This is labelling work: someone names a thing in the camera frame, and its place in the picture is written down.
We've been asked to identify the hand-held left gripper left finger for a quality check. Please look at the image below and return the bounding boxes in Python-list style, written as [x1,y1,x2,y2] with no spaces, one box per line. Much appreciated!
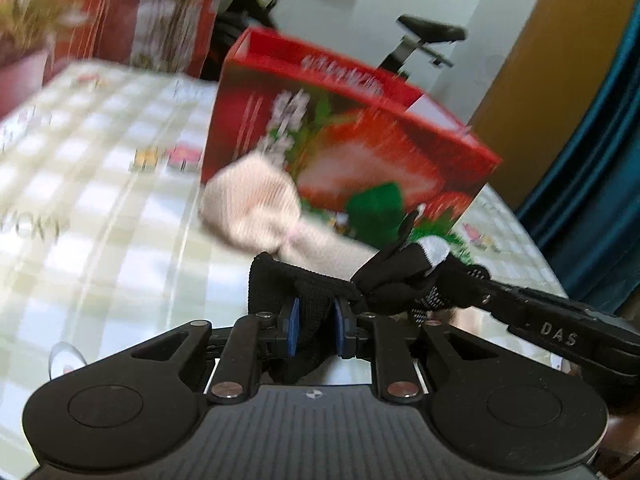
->
[130,297,301,406]

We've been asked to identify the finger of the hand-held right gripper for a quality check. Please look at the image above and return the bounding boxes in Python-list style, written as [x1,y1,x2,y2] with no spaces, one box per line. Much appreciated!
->
[465,262,538,331]

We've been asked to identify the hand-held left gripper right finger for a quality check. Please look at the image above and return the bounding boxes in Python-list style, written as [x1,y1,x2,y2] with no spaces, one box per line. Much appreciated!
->
[332,297,483,406]

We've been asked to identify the black glove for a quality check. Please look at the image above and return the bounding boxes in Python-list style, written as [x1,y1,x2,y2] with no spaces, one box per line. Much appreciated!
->
[247,210,493,386]

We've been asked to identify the beige sock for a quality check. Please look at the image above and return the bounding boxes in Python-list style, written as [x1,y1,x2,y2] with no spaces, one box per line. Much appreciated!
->
[200,152,381,281]

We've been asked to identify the red strawberry print box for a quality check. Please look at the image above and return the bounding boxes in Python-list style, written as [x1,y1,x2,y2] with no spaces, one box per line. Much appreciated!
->
[200,27,503,251]

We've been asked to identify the blue curtain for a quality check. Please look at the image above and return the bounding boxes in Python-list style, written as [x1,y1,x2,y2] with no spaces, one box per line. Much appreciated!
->
[515,25,640,311]

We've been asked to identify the checked bunny print tablecloth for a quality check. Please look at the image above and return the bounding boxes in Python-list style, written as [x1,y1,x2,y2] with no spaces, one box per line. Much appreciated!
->
[0,60,568,461]

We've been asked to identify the wooden door panel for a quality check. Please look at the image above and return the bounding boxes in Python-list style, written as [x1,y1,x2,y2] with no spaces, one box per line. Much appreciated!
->
[467,0,636,206]

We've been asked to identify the black exercise bike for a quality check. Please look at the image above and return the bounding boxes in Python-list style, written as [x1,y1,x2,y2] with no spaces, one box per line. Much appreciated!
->
[207,0,468,83]

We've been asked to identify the pink printed backdrop cloth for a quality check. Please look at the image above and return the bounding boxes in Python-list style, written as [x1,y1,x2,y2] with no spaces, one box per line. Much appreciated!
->
[0,0,236,111]

